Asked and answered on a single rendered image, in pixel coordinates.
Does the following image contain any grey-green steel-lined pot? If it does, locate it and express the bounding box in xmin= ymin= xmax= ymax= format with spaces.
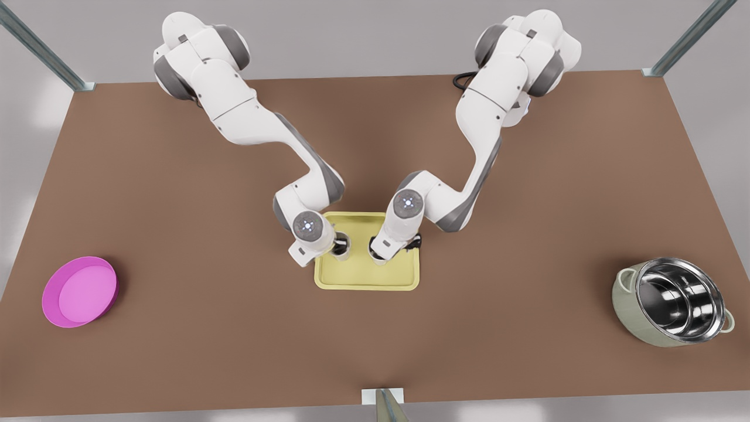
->
xmin=612 ymin=257 xmax=735 ymax=348

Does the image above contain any pink round bowl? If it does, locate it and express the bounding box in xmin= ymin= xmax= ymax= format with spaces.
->
xmin=42 ymin=256 xmax=120 ymax=328

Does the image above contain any yellow rectangular tray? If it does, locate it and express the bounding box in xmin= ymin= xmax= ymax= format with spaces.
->
xmin=315 ymin=212 xmax=421 ymax=291

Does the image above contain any silver frame post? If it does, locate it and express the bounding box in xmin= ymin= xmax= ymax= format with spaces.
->
xmin=0 ymin=4 xmax=96 ymax=92
xmin=642 ymin=0 xmax=738 ymax=77
xmin=362 ymin=388 xmax=411 ymax=422

